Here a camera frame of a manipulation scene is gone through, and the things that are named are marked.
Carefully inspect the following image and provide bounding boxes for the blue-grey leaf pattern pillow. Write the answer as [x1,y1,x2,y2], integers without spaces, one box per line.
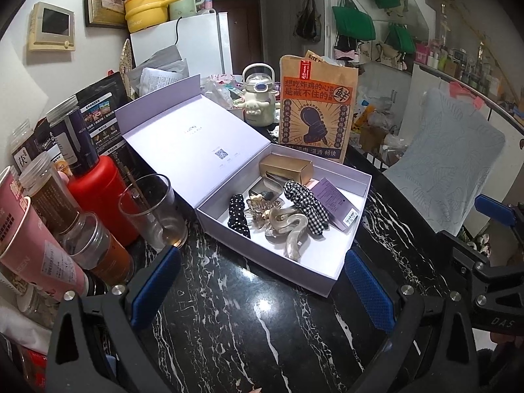
[383,88,506,232]

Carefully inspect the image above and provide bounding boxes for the clear jar brown contents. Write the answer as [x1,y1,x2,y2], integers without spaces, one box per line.
[18,151,80,234]

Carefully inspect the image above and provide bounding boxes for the gold rectangular box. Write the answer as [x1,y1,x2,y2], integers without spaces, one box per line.
[259,153,315,187]

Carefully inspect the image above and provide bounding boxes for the gold hair claw clip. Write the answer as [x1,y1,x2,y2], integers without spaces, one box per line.
[245,196,283,224]

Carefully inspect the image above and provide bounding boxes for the yellow pot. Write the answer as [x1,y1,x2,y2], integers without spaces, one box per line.
[124,0,191,33]

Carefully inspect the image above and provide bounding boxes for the pink cloth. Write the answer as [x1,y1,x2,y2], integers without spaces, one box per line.
[448,82,484,109]

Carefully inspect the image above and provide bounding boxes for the clear drinking glass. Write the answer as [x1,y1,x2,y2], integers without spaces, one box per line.
[119,174,188,253]

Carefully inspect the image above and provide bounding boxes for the lavender gift box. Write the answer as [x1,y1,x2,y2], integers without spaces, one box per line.
[115,74,373,299]

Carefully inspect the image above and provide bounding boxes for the brown printed paper bag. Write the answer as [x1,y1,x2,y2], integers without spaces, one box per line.
[279,51,359,163]

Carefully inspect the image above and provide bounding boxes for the cream cartoon water bottle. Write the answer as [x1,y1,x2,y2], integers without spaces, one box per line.
[237,63,281,127]

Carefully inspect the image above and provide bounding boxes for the small purple carton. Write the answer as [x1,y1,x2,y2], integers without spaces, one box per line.
[311,177,359,234]

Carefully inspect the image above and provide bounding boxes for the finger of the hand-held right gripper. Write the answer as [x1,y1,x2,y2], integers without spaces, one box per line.
[475,194,524,230]
[439,230,524,332]

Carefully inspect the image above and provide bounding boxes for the pink paper cup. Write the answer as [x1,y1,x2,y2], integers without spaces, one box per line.
[0,166,88,299]

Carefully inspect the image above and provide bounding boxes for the brown cardboard box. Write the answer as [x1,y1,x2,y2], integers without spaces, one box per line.
[360,125,389,152]

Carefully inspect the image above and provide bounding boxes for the row of small bottles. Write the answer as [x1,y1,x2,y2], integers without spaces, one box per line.
[415,41,524,99]

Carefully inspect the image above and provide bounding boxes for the dark hanging handbag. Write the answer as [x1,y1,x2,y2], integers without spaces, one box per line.
[295,0,322,42]

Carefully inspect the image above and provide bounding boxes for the black printed pouch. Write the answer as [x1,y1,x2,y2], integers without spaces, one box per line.
[76,71,132,156]

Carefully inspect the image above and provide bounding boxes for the pearly wavy hair claw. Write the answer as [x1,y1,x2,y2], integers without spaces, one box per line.
[264,207,308,262]

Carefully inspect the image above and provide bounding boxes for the grey plastic mailer bag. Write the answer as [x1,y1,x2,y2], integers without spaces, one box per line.
[127,45,191,91]

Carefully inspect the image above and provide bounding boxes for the white refrigerator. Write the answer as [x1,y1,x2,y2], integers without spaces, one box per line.
[130,11,234,78]

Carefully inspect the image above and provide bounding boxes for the red bottle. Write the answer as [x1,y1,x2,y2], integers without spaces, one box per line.
[67,156,140,246]

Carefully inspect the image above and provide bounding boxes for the black polka dot scrunchie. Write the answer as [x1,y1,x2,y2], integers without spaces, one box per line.
[227,194,252,239]

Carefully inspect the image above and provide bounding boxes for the crumpled clear plastic bag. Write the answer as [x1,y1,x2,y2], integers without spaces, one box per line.
[202,78,234,109]

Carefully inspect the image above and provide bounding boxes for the black white checked scrunchie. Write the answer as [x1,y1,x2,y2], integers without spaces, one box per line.
[282,180,330,238]

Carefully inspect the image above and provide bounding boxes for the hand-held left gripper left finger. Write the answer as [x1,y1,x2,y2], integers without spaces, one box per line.
[45,246,183,393]

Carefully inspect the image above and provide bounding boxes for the beige wall control panel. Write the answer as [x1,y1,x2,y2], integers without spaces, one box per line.
[28,2,76,52]

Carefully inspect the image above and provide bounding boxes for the amber jar clear lid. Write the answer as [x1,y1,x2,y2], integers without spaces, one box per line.
[57,212,136,291]

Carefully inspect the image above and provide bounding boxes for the dark brown door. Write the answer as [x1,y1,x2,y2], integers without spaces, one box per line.
[213,0,263,74]

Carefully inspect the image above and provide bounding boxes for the smoky clear plastic case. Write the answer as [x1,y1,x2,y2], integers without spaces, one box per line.
[248,186,285,205]

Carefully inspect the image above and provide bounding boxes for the woven straw fan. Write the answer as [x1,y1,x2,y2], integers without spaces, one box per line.
[119,39,136,76]

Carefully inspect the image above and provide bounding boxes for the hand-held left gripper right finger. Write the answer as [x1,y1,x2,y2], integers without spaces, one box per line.
[344,249,479,393]

